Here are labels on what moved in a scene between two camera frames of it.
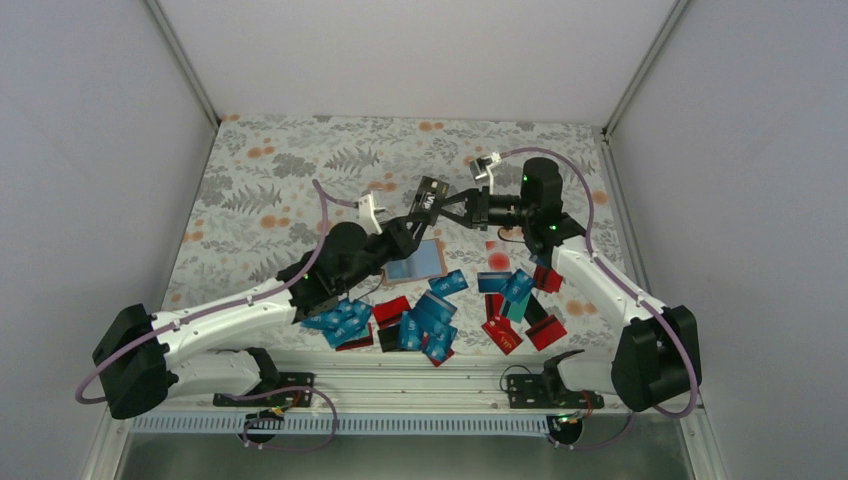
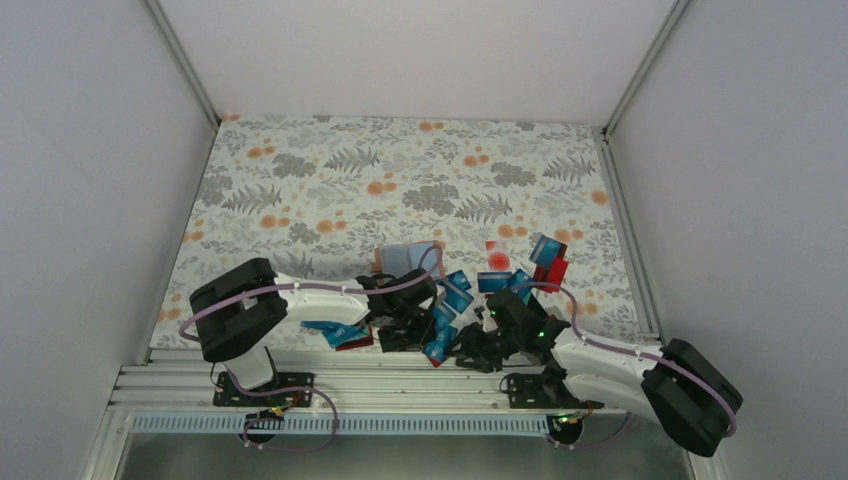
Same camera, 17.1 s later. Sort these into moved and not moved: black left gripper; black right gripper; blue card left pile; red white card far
Moved: black left gripper; black right gripper
Not moved: blue card left pile; red white card far
